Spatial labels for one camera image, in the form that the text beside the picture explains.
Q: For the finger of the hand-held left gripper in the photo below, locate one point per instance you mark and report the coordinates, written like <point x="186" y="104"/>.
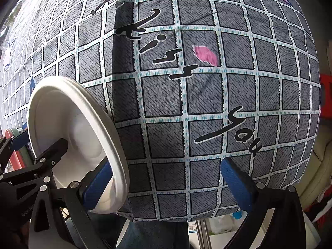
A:
<point x="19" y="140"/>
<point x="53" y="151"/>

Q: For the red plastic stool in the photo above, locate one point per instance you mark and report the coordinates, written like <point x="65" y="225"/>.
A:
<point x="326" y="93"/>

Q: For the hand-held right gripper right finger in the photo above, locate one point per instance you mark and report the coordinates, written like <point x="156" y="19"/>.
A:
<point x="238" y="186"/>

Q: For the grey checked star tablecloth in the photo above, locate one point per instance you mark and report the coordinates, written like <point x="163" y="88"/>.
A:
<point x="181" y="96"/>

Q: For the person's leg in jeans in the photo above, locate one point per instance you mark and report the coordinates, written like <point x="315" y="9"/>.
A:
<point x="147" y="234"/>

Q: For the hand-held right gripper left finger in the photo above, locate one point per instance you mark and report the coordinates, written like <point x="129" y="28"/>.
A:
<point x="98" y="186"/>

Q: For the metal table leg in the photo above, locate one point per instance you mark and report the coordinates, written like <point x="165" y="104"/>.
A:
<point x="202" y="234"/>

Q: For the white bowl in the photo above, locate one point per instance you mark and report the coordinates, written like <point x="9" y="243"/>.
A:
<point x="64" y="114"/>

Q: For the beige cushion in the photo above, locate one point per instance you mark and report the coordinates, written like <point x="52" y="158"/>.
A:
<point x="319" y="171"/>

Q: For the white jug blue cap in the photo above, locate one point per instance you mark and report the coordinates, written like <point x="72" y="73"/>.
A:
<point x="223" y="225"/>

